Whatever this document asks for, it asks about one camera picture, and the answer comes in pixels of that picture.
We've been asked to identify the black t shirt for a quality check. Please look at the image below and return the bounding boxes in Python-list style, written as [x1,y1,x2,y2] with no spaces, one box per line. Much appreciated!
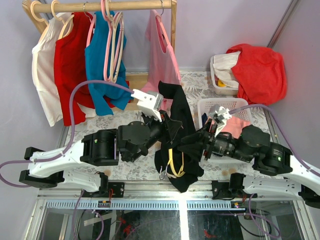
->
[154,81,204,193]

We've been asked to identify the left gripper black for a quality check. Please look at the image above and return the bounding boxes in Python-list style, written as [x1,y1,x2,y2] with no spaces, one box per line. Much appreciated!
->
[129,109,183,163]

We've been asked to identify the salmon pink folded shirt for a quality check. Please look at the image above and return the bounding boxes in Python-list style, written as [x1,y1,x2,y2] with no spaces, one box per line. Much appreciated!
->
[221,116,251,139]

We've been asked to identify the red orange cloth on basket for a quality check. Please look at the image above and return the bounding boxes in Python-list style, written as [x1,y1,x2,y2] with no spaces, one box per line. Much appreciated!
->
[226,43,288,106]

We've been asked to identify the blue t shirt on hanger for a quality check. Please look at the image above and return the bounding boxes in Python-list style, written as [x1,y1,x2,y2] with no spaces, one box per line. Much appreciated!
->
[85,11,132,116]

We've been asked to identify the white cloth in back basket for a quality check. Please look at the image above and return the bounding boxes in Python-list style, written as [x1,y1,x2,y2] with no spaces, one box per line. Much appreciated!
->
[213,51,240,88]

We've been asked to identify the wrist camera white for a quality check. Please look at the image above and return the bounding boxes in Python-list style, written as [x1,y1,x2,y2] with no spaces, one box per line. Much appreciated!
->
[208,104,232,137]
[131,89,164,122]

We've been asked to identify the white t shirt on hanger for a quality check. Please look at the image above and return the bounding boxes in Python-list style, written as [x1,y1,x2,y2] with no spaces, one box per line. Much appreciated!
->
[31,18,64,127]

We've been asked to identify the peach hanger far left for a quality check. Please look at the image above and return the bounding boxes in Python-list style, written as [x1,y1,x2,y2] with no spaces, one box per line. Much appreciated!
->
[30,0,49,27]

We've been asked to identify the yellow item in back basket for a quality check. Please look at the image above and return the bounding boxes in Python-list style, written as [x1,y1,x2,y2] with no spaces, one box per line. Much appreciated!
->
[217,79,226,88]

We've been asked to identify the pink empty hanger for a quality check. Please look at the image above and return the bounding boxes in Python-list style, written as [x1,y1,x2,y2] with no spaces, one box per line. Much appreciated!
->
[100,0,116,83]

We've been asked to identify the navy blue folded shirt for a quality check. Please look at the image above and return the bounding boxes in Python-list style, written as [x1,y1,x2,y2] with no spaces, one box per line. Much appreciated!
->
[201,113,208,129]

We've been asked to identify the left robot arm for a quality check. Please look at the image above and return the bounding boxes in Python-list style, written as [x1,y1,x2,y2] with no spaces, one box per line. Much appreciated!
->
[19,110,183,198]

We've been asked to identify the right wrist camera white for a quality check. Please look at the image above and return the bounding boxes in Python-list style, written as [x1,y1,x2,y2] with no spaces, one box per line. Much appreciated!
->
[208,104,232,137]

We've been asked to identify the white laundry basket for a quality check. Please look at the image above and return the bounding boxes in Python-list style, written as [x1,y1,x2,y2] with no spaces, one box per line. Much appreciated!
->
[197,97,254,129]
[210,56,238,96]

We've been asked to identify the white laundry basket back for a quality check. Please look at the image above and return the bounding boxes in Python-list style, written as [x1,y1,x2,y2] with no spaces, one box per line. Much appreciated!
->
[210,56,238,96]

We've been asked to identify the aluminium rail frame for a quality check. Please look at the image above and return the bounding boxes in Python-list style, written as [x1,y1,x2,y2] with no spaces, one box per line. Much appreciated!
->
[34,178,308,211]

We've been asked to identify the beige empty hanger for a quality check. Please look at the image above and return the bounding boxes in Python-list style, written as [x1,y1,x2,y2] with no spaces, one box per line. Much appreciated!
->
[109,12,124,83]

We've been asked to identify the white laundry basket front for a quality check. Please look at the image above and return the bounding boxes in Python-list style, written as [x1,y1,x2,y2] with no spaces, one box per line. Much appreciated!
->
[197,97,254,129]

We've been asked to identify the pink t shirt on hanger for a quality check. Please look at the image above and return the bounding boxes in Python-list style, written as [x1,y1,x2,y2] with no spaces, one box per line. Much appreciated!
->
[139,8,182,111]

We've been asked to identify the red t shirt on hanger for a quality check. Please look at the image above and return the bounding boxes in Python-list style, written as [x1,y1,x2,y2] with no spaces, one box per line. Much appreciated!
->
[53,11,116,127]

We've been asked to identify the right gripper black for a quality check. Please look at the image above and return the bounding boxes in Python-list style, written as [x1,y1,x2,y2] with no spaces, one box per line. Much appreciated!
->
[175,118,252,162]

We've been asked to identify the floral table mat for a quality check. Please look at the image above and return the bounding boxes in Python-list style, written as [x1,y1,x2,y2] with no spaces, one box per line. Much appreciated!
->
[74,71,263,181]

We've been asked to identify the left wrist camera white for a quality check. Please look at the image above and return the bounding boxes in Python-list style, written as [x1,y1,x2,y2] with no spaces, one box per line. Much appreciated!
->
[131,89,164,122]

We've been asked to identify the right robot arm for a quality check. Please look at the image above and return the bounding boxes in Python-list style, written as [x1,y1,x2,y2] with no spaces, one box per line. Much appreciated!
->
[178,120,320,209]

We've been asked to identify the yellow hanger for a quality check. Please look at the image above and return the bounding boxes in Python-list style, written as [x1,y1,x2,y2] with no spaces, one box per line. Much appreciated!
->
[159,148,185,181]

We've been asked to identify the wooden clothes rack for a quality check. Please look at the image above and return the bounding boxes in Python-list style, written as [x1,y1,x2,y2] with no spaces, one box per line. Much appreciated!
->
[21,0,178,112]

